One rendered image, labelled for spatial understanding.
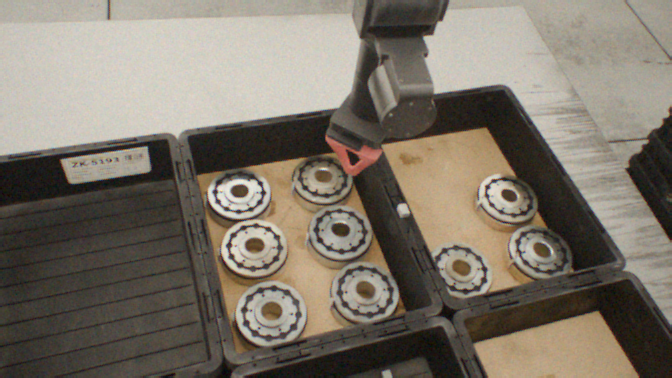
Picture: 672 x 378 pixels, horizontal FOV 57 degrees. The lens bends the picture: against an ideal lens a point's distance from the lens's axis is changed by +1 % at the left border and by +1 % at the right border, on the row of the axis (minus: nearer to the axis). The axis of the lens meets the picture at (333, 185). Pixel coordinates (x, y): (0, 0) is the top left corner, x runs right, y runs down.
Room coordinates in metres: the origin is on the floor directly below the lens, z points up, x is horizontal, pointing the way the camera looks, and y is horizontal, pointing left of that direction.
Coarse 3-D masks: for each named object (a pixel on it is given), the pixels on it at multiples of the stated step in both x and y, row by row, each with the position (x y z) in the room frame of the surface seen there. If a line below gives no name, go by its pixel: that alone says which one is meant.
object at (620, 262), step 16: (448, 96) 0.83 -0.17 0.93; (464, 96) 0.84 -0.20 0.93; (512, 96) 0.86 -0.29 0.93; (528, 128) 0.79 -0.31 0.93; (544, 144) 0.75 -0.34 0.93; (384, 160) 0.65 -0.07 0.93; (560, 176) 0.69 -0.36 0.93; (400, 192) 0.59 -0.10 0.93; (576, 192) 0.66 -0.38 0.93; (416, 224) 0.54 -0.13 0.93; (592, 224) 0.60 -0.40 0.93; (416, 240) 0.51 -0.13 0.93; (608, 240) 0.58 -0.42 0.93; (432, 256) 0.49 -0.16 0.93; (432, 272) 0.46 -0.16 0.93; (576, 272) 0.51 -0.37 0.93; (608, 272) 0.52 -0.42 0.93; (512, 288) 0.46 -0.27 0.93; (528, 288) 0.47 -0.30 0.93; (544, 288) 0.47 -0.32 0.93; (448, 304) 0.42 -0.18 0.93; (464, 304) 0.42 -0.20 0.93; (480, 304) 0.43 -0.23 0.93
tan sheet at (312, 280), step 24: (240, 168) 0.66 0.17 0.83; (264, 168) 0.67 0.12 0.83; (288, 168) 0.68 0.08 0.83; (288, 192) 0.63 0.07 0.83; (288, 216) 0.58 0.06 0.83; (312, 216) 0.59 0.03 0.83; (216, 240) 0.51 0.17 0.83; (288, 240) 0.53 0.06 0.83; (288, 264) 0.49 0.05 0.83; (312, 264) 0.50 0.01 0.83; (384, 264) 0.52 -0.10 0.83; (240, 288) 0.43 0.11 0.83; (312, 288) 0.46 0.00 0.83; (312, 312) 0.42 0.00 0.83
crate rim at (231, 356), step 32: (192, 128) 0.64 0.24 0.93; (224, 128) 0.66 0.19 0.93; (192, 160) 0.58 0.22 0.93; (192, 192) 0.52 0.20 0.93; (384, 192) 0.59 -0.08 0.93; (416, 256) 0.49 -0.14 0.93; (224, 320) 0.33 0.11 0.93; (384, 320) 0.38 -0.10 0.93; (416, 320) 0.38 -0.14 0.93; (224, 352) 0.29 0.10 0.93; (256, 352) 0.30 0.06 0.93; (288, 352) 0.31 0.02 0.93
